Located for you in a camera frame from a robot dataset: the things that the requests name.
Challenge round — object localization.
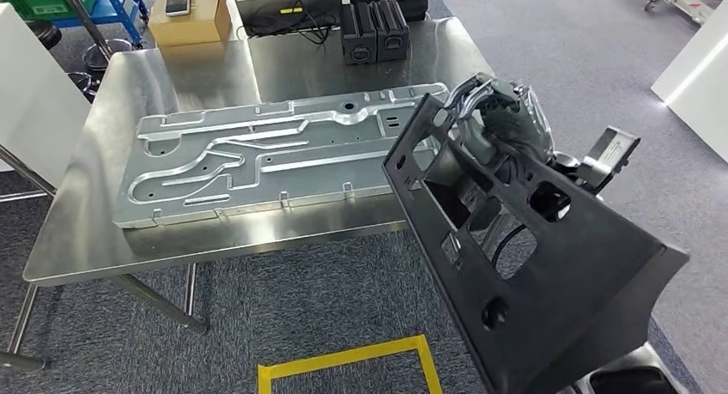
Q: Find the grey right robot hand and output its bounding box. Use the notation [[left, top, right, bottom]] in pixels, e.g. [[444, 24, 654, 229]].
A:
[[443, 72, 554, 167]]

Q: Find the black plastic panel part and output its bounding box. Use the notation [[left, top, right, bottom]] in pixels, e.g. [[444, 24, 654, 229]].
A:
[[382, 93, 690, 394]]

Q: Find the stainless steel workbench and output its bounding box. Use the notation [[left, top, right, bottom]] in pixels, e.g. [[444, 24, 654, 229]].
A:
[[0, 15, 496, 370]]

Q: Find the black battery box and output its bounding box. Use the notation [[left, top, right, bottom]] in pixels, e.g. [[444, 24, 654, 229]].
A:
[[340, 2, 379, 65], [370, 0, 410, 62]]

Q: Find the black equipment case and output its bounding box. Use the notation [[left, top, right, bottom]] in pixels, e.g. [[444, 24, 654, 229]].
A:
[[348, 0, 428, 23]]

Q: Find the stamped sheet metal panel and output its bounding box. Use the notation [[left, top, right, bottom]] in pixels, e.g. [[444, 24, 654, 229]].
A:
[[112, 82, 451, 230]]

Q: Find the cardboard box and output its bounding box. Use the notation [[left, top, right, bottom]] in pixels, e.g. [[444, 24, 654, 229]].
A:
[[148, 0, 234, 48]]

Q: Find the blue metal cart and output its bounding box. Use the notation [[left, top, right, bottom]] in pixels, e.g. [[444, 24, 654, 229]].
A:
[[53, 0, 150, 48]]

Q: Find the steel stanchion with base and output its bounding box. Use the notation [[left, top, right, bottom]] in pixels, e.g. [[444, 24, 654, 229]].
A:
[[57, 0, 135, 74]]

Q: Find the dark round stanchion base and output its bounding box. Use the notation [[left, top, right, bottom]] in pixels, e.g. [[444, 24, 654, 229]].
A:
[[67, 71, 99, 102]]

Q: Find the black round stool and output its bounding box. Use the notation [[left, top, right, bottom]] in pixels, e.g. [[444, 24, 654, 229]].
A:
[[25, 18, 63, 52]]

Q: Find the white table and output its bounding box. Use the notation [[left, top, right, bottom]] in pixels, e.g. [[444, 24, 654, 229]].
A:
[[0, 3, 92, 205]]

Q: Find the green plastic crate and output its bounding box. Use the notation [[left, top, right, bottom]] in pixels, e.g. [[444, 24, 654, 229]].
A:
[[0, 0, 99, 21]]

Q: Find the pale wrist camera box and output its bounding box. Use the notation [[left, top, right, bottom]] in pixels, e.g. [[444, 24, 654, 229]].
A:
[[577, 125, 641, 191]]

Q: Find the white lit pedestal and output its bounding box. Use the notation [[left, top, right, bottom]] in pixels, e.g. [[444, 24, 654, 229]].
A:
[[651, 0, 728, 165]]

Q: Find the black cable bundle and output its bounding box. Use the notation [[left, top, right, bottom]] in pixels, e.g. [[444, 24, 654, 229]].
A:
[[244, 2, 339, 45]]

